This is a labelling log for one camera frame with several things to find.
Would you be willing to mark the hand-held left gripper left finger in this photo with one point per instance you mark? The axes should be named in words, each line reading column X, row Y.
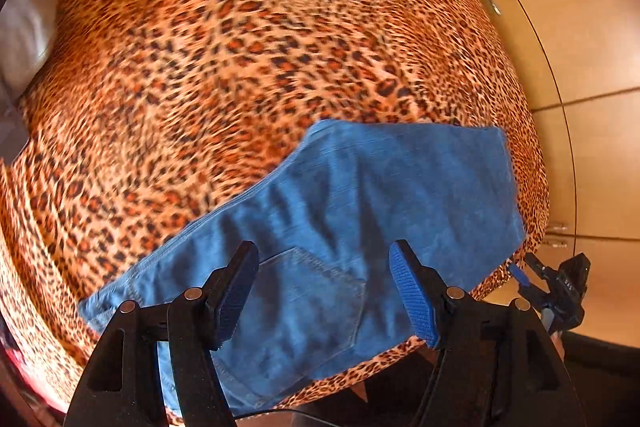
column 231, row 302

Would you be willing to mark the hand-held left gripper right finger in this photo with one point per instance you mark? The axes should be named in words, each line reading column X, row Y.
column 412, row 292

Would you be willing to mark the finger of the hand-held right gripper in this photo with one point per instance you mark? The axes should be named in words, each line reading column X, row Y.
column 520, row 276
column 537, row 264

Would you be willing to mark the blue denim pants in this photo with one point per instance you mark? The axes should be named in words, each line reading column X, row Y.
column 325, row 227

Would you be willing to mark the wooden wardrobe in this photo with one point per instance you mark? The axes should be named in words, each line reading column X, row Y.
column 575, row 72

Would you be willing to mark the leopard print bed sheet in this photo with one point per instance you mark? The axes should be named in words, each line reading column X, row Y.
column 225, row 72

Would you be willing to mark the grey cloth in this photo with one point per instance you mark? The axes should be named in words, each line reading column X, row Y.
column 11, row 129

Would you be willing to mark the white pillow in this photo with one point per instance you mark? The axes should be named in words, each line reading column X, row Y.
column 30, row 32

